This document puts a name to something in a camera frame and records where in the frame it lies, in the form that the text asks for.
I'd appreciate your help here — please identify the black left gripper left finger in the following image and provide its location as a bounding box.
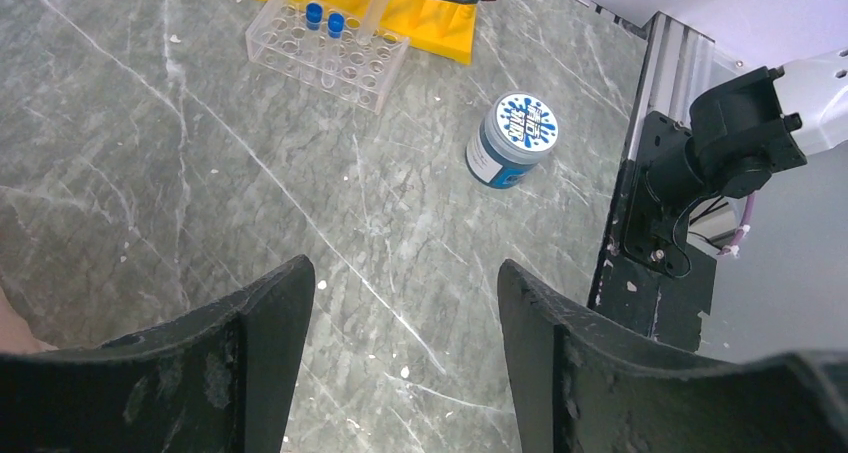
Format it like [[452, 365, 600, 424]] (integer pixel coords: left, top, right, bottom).
[[1, 255, 315, 452]]

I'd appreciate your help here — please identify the aluminium frame rail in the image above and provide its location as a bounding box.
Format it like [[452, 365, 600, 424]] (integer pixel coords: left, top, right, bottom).
[[622, 11, 757, 253]]

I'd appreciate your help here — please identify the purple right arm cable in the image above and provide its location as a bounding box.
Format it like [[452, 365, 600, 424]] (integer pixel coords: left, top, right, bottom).
[[718, 191, 758, 259]]

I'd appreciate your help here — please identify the yellow test tube rack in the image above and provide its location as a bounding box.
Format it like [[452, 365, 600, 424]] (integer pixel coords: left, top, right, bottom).
[[248, 0, 480, 67]]

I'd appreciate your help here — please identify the blue capped test tube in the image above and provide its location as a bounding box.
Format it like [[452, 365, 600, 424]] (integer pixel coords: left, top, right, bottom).
[[320, 12, 345, 90], [303, 2, 323, 61]]

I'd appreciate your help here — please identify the clear glass test tube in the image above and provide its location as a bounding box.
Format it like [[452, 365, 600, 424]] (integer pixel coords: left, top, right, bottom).
[[355, 0, 391, 46]]

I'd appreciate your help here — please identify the clear plastic well plate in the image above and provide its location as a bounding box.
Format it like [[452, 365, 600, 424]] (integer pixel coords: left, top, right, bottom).
[[245, 0, 410, 113]]

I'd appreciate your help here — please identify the blue patterned round tin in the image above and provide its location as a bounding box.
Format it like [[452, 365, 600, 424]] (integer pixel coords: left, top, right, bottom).
[[465, 91, 560, 189]]

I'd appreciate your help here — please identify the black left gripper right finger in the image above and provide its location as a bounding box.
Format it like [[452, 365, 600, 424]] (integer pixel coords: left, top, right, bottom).
[[497, 260, 847, 452]]

